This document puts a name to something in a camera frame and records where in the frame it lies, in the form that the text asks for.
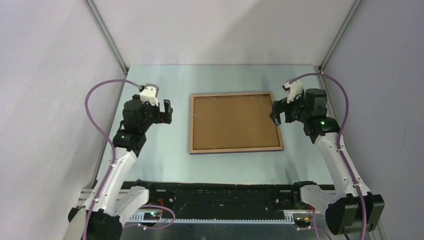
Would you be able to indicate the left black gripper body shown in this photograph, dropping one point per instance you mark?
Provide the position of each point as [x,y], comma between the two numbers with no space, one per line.
[154,114]

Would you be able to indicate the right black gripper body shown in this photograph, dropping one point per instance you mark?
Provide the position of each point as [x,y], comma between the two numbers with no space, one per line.
[293,111]

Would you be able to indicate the brown cardboard backing board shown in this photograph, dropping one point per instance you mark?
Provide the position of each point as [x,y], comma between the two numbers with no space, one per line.
[235,122]

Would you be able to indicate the wooden picture frame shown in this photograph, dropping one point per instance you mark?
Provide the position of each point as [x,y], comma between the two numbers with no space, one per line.
[192,132]

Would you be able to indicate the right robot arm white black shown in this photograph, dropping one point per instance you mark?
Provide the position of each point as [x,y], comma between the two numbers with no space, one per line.
[353,208]

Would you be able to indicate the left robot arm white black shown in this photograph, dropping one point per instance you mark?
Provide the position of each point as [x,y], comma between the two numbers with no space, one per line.
[103,215]

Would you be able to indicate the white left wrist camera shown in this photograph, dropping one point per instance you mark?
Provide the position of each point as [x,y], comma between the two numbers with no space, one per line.
[149,94]

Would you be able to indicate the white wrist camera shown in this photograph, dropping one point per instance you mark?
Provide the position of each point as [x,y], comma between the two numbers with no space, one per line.
[295,90]
[149,94]

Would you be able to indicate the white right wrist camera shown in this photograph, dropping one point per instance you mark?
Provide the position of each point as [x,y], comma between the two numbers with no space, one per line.
[295,90]

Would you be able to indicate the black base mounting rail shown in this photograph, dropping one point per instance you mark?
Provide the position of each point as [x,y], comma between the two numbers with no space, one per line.
[183,199]

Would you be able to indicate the grey slotted cable duct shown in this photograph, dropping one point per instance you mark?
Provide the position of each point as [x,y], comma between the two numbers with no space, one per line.
[142,218]

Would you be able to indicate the right aluminium corner post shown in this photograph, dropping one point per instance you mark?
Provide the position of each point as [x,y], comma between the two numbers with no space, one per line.
[355,6]

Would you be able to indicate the aluminium corner post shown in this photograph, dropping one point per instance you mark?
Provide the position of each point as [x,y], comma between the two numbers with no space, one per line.
[355,6]
[106,34]

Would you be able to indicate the left aluminium corner post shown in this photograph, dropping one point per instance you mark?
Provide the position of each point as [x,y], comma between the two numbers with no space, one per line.
[106,34]

